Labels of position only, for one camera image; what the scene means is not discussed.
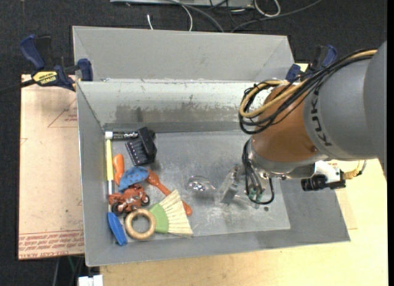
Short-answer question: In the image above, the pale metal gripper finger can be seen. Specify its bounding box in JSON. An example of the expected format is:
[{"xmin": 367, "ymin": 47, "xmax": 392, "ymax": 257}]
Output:
[
  {"xmin": 220, "ymin": 164, "xmax": 244, "ymax": 192},
  {"xmin": 219, "ymin": 183, "xmax": 241, "ymax": 205}
]

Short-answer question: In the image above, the clear glass thing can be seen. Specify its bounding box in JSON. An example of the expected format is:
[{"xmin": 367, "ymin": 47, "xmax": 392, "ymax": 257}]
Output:
[{"xmin": 187, "ymin": 175, "xmax": 217, "ymax": 194}]

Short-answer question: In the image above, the grey metal bin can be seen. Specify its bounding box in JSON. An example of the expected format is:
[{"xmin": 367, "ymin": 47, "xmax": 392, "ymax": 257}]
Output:
[{"xmin": 72, "ymin": 25, "xmax": 351, "ymax": 268}]

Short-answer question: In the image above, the green brush with pale bristles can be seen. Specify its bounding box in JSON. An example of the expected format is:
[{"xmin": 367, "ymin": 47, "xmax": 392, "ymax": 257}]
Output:
[{"xmin": 148, "ymin": 189, "xmax": 194, "ymax": 238}]

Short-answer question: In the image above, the orange plastic spoon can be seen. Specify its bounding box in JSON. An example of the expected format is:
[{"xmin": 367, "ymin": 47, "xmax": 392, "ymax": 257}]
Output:
[{"xmin": 146, "ymin": 169, "xmax": 193, "ymax": 217}]

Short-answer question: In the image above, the black ribbed box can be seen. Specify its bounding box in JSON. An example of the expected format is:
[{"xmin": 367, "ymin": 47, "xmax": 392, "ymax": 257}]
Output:
[{"xmin": 125, "ymin": 126, "xmax": 158, "ymax": 167}]

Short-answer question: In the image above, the blue cloth with orange dots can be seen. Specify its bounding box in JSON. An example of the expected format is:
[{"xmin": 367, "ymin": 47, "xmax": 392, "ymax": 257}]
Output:
[{"xmin": 118, "ymin": 166, "xmax": 150, "ymax": 192}]

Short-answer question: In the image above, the red toy motorcycle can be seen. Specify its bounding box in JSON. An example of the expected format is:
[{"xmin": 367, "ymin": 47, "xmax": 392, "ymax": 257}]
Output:
[{"xmin": 108, "ymin": 183, "xmax": 151, "ymax": 217}]

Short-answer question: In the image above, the orange plastic scoop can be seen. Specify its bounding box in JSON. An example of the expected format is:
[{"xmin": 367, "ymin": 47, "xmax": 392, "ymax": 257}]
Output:
[{"xmin": 112, "ymin": 153, "xmax": 125, "ymax": 186}]

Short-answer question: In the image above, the blue plastic toy piece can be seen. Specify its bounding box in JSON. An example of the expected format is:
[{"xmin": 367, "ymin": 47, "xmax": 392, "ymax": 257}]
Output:
[{"xmin": 107, "ymin": 211, "xmax": 129, "ymax": 247}]

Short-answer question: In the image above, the yellow stick with white head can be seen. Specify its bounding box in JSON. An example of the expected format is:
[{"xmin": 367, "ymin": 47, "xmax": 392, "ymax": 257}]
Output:
[{"xmin": 104, "ymin": 130, "xmax": 115, "ymax": 196}]

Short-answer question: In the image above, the brown cardboard board, red print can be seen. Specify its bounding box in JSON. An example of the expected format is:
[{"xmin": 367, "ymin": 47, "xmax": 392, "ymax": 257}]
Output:
[{"xmin": 18, "ymin": 74, "xmax": 86, "ymax": 261}]

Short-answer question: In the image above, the black cylinder on white bracket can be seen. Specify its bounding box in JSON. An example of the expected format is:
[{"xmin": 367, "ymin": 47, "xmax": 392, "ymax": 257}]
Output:
[{"xmin": 300, "ymin": 160, "xmax": 347, "ymax": 192}]

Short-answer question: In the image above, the pale wooden ring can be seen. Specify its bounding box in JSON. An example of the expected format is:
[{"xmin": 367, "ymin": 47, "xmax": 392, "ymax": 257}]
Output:
[{"xmin": 124, "ymin": 208, "xmax": 157, "ymax": 242}]

